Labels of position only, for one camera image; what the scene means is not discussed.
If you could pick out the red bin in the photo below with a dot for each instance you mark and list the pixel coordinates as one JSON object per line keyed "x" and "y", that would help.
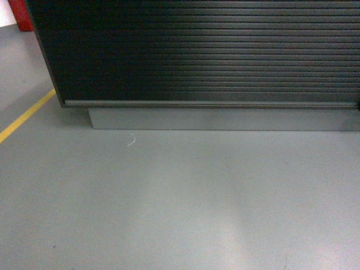
{"x": 21, "y": 15}

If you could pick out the black checkout counter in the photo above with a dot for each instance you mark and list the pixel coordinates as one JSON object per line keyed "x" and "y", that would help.
{"x": 204, "y": 65}

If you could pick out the white string scrap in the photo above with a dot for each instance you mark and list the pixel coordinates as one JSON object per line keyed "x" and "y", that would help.
{"x": 132, "y": 141}

